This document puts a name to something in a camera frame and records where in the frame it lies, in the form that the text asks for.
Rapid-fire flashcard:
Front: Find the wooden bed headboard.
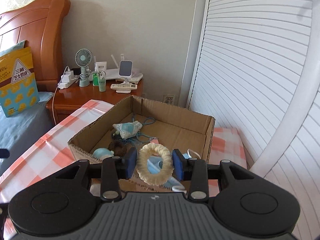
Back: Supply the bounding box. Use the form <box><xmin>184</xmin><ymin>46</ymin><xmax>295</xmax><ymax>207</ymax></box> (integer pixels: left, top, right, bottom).
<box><xmin>1</xmin><ymin>0</ymin><xmax>71</xmax><ymax>92</ymax></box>

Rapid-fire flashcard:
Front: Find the pink checkered tablecloth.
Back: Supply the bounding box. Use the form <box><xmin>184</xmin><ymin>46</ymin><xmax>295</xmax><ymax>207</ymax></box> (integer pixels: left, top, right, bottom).
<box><xmin>0</xmin><ymin>99</ymin><xmax>249</xmax><ymax>235</ymax></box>

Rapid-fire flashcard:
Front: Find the white wifi router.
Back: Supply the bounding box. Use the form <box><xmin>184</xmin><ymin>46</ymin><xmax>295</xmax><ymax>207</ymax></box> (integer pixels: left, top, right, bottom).
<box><xmin>106</xmin><ymin>54</ymin><xmax>143</xmax><ymax>84</ymax></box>

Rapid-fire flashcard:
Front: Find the green tube bottle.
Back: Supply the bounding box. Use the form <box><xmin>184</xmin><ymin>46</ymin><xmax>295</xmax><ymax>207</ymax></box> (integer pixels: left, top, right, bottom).
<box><xmin>98</xmin><ymin>75</ymin><xmax>106</xmax><ymax>92</ymax></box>

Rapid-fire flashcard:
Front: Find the white charging cable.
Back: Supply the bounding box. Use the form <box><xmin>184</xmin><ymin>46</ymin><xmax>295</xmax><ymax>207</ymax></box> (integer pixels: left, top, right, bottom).
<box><xmin>51</xmin><ymin>65</ymin><xmax>71</xmax><ymax>126</ymax></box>

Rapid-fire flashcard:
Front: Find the yellow blue snack bag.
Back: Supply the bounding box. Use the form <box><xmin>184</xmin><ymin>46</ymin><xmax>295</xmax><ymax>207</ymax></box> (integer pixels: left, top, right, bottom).
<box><xmin>0</xmin><ymin>47</ymin><xmax>40</xmax><ymax>117</ymax></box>

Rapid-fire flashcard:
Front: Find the white cream tube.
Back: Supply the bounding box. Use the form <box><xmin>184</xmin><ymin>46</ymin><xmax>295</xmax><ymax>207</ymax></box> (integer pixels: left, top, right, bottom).
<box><xmin>95</xmin><ymin>61</ymin><xmax>107</xmax><ymax>74</ymax></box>

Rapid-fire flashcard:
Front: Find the blue surgical face mask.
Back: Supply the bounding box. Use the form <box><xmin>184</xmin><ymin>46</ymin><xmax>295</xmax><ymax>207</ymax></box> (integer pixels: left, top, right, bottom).
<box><xmin>146</xmin><ymin>148</ymin><xmax>201</xmax><ymax>194</ymax></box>

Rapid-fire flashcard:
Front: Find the white remote control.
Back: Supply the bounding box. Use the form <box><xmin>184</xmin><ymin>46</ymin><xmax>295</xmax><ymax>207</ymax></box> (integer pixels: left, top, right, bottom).
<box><xmin>110</xmin><ymin>83</ymin><xmax>137</xmax><ymax>94</ymax></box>

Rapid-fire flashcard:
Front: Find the cream ring blue tassel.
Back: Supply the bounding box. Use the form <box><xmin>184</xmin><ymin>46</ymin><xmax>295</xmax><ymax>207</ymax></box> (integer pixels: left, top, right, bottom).
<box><xmin>132</xmin><ymin>114</ymin><xmax>175</xmax><ymax>186</ymax></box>

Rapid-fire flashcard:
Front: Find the green desk fan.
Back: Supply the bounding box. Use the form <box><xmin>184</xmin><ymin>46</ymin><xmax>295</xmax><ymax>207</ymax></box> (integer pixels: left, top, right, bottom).
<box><xmin>75</xmin><ymin>48</ymin><xmax>92</xmax><ymax>87</ymax></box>

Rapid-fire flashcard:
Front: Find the green sanitizer bottle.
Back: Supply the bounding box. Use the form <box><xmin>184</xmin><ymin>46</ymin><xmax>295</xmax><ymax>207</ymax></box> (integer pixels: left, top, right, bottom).
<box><xmin>92</xmin><ymin>70</ymin><xmax>99</xmax><ymax>86</ymax></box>

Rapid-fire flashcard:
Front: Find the white power strip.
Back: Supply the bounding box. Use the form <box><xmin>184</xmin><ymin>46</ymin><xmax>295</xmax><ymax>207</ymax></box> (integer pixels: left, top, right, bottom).
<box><xmin>57</xmin><ymin>70</ymin><xmax>78</xmax><ymax>89</ymax></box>

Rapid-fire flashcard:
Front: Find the wooden nightstand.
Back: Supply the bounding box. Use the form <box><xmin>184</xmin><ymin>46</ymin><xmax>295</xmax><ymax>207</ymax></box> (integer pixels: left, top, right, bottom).
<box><xmin>46</xmin><ymin>79</ymin><xmax>144</xmax><ymax>124</ymax></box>

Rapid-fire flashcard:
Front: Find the white louvered closet door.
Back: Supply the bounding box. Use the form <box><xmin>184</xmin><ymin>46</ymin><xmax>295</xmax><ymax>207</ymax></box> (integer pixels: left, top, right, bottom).
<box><xmin>187</xmin><ymin>0</ymin><xmax>319</xmax><ymax>239</ymax></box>

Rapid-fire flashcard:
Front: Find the phone on white stand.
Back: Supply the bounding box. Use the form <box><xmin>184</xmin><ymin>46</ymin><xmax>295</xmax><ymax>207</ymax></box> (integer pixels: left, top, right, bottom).
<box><xmin>119</xmin><ymin>60</ymin><xmax>133</xmax><ymax>83</ymax></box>

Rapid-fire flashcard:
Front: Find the white floor wall socket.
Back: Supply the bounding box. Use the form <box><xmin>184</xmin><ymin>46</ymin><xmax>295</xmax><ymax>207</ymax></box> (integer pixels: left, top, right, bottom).
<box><xmin>163</xmin><ymin>95</ymin><xmax>176</xmax><ymax>105</ymax></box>

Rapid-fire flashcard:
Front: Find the blue white plush toy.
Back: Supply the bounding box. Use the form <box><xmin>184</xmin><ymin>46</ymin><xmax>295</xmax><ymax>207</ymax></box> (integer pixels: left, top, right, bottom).
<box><xmin>92</xmin><ymin>148</ymin><xmax>114</xmax><ymax>160</ymax></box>

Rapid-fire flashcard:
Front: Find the blue patterned sachet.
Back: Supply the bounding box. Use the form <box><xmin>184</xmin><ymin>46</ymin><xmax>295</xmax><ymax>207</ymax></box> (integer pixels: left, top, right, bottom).
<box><xmin>113</xmin><ymin>121</ymin><xmax>143</xmax><ymax>140</ymax></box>

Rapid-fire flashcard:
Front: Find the blue bed sheet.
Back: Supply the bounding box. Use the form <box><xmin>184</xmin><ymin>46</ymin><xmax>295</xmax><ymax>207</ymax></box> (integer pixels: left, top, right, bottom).
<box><xmin>1</xmin><ymin>92</ymin><xmax>53</xmax><ymax>174</ymax></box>

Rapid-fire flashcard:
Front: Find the brown hair scrunchie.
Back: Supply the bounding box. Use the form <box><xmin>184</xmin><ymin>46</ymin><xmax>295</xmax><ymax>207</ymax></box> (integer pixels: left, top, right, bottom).
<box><xmin>108</xmin><ymin>140</ymin><xmax>129</xmax><ymax>157</ymax></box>

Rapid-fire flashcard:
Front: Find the brown cardboard box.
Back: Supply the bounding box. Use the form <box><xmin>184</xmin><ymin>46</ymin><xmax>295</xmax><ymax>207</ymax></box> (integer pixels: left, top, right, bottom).
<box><xmin>68</xmin><ymin>96</ymin><xmax>215</xmax><ymax>202</ymax></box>

